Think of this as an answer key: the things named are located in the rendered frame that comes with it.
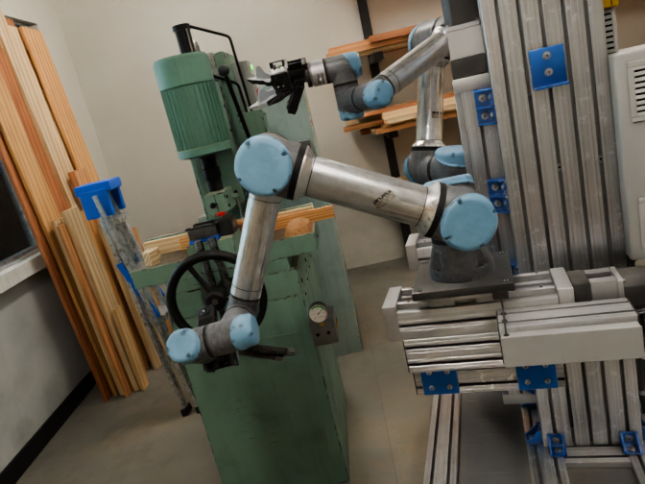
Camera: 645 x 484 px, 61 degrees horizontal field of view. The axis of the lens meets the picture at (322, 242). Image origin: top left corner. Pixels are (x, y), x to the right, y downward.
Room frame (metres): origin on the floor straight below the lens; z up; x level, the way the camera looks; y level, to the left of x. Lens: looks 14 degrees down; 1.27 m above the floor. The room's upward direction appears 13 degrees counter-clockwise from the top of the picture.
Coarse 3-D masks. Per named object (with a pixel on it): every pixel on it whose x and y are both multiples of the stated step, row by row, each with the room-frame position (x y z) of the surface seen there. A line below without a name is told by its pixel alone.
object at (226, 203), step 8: (216, 192) 1.79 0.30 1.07; (224, 192) 1.77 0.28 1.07; (232, 192) 1.89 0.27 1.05; (208, 200) 1.77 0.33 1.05; (216, 200) 1.77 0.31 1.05; (224, 200) 1.77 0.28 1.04; (232, 200) 1.86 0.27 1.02; (208, 208) 1.77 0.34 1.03; (216, 208) 1.77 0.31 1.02; (224, 208) 1.77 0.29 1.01
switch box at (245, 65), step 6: (246, 60) 2.08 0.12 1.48; (234, 66) 2.08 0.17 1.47; (240, 66) 2.08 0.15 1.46; (246, 66) 2.08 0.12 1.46; (234, 72) 2.08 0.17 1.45; (246, 72) 2.08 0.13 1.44; (252, 72) 2.15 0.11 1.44; (246, 78) 2.08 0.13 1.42; (240, 84) 2.08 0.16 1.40; (246, 84) 2.08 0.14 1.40; (252, 90) 2.08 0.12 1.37; (240, 96) 2.08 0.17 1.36; (252, 96) 2.08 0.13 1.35; (246, 102) 2.08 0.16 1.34; (252, 102) 2.08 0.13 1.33
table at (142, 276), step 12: (276, 240) 1.64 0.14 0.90; (288, 240) 1.64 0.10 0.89; (300, 240) 1.64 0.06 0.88; (312, 240) 1.63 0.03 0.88; (180, 252) 1.80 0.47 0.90; (276, 252) 1.64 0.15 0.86; (288, 252) 1.64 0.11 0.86; (300, 252) 1.64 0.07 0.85; (144, 264) 1.74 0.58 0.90; (156, 264) 1.70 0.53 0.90; (168, 264) 1.67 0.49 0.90; (132, 276) 1.68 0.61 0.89; (144, 276) 1.67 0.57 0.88; (156, 276) 1.67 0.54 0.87; (168, 276) 1.67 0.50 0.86; (192, 276) 1.57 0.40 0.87; (204, 276) 1.56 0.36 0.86; (216, 276) 1.56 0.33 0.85
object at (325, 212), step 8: (320, 208) 1.79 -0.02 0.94; (328, 208) 1.78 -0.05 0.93; (280, 216) 1.81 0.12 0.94; (288, 216) 1.79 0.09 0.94; (296, 216) 1.79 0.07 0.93; (304, 216) 1.79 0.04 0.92; (312, 216) 1.79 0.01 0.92; (320, 216) 1.79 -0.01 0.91; (328, 216) 1.78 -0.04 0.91; (280, 224) 1.80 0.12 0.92; (184, 240) 1.82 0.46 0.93; (184, 248) 1.82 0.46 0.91
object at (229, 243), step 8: (240, 232) 1.68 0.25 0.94; (224, 240) 1.56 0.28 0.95; (232, 240) 1.56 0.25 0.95; (192, 248) 1.56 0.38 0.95; (208, 248) 1.56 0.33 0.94; (224, 248) 1.56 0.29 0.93; (232, 248) 1.56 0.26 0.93; (200, 264) 1.56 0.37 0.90; (232, 264) 1.56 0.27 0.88; (200, 272) 1.56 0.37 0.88
